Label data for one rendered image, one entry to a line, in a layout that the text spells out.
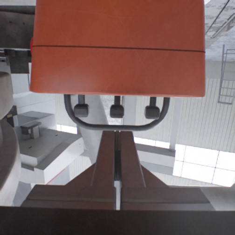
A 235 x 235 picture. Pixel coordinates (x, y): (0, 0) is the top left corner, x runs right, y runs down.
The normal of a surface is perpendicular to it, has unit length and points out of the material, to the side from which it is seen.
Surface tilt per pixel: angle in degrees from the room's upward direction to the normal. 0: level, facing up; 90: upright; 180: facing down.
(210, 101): 90
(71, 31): 97
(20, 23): 90
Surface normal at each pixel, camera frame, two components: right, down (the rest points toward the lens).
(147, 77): 0.01, 0.16
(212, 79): -0.34, 0.25
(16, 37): 0.39, 0.27
